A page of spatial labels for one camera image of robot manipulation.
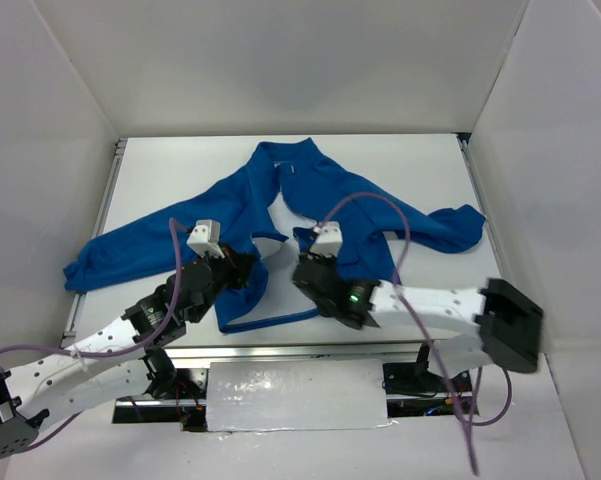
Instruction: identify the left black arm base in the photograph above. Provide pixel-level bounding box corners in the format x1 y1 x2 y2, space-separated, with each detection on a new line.
112 359 209 433

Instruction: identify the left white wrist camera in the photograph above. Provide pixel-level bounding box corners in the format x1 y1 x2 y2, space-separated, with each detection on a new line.
186 219 224 258

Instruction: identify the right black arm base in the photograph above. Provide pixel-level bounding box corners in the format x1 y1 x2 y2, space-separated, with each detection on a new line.
383 343 455 418

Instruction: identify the white foil covered panel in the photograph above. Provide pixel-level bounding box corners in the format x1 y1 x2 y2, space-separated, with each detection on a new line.
206 359 389 432

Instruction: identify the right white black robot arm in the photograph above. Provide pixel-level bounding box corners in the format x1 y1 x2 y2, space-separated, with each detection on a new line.
292 253 544 391

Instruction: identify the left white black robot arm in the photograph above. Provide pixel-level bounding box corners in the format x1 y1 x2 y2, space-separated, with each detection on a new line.
0 244 257 460

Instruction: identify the aluminium frame rail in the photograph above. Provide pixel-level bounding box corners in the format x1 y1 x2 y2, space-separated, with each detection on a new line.
166 341 423 361
59 138 128 347
457 132 524 346

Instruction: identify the right aluminium frame rail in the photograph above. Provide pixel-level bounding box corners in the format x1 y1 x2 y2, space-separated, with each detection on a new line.
457 132 524 346

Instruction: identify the front aluminium frame rail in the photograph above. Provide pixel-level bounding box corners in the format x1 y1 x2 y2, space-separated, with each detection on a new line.
166 341 423 361

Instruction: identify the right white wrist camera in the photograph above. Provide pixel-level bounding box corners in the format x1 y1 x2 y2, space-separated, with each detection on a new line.
309 221 343 258

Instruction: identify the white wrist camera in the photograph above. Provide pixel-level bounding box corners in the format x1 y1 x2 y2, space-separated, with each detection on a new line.
309 221 343 258
186 219 224 258

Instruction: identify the blue fleece zip jacket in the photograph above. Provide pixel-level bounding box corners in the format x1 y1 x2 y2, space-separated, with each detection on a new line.
62 138 487 336

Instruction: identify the left aluminium frame rail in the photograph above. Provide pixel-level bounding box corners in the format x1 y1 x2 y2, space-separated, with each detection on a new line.
59 138 128 347

